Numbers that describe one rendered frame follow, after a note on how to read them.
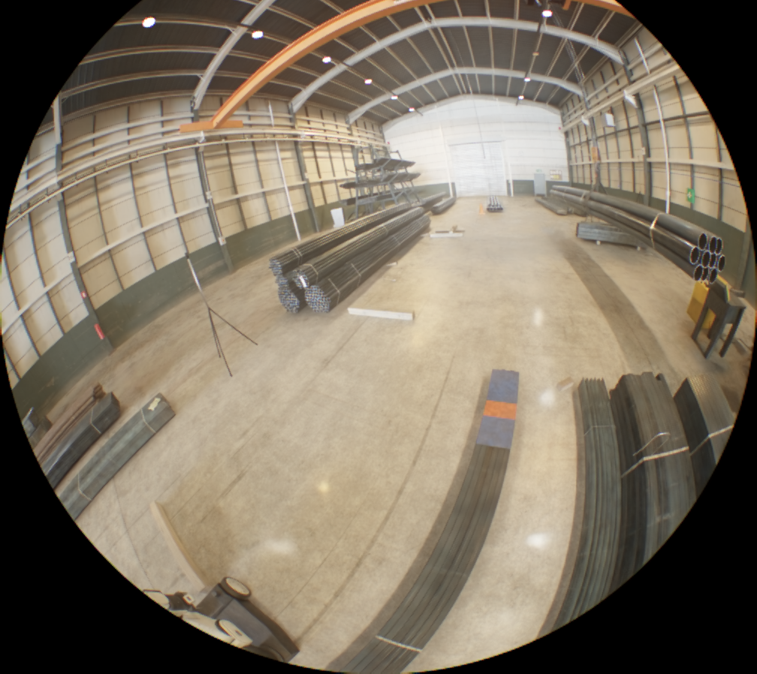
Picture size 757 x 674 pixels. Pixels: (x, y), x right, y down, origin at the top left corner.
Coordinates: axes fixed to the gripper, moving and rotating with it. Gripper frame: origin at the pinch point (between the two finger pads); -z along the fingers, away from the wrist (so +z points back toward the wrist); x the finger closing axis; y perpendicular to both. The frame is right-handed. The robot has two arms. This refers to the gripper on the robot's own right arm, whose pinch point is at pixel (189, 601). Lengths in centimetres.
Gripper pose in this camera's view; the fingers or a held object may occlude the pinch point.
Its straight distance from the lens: 162.4
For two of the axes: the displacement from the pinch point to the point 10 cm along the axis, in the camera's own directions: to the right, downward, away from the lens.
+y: -4.2, 4.7, -7.8
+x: -9.1, -2.1, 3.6
